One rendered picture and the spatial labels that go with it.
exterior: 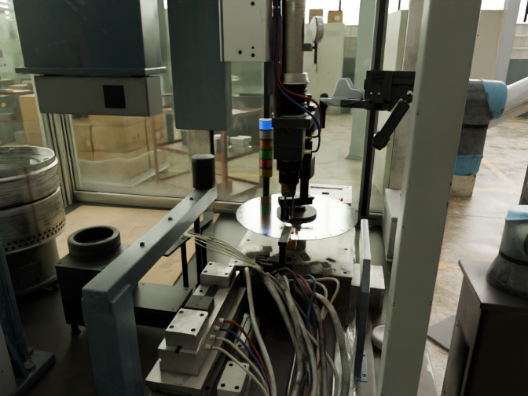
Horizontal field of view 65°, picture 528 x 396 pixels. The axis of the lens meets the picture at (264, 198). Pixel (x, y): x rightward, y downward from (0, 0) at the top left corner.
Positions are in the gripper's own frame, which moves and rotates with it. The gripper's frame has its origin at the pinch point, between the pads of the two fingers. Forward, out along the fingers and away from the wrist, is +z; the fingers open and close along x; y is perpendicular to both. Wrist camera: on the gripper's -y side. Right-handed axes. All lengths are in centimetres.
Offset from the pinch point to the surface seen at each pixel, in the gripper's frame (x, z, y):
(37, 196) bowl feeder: 23, 67, -24
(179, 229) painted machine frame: 27.6, 23.0, -24.4
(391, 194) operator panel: -49, -15, -35
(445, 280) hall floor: -162, -50, -121
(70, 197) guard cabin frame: -34, 116, -49
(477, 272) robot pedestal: -30, -42, -50
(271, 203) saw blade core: -12.7, 17.1, -30.7
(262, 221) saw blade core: 1.3, 14.6, -31.1
